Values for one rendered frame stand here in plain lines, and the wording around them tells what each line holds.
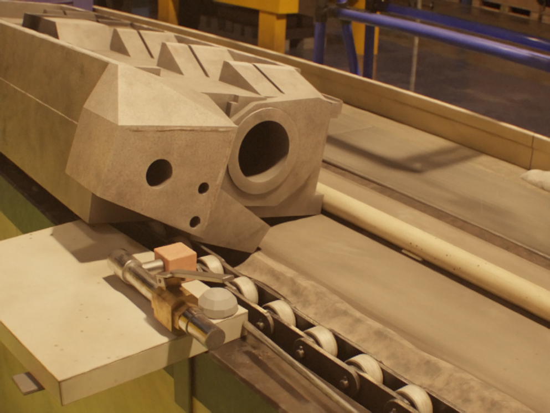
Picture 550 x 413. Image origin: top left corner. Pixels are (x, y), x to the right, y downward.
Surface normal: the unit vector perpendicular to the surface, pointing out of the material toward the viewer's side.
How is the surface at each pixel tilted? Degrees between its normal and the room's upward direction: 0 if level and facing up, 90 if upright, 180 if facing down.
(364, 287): 0
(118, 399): 90
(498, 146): 88
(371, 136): 0
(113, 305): 0
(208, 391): 90
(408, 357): 46
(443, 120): 90
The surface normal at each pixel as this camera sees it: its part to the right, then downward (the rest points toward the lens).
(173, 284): 0.61, 0.33
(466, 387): -0.47, -0.54
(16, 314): 0.05, -0.92
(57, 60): -0.77, 0.04
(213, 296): -0.12, -0.66
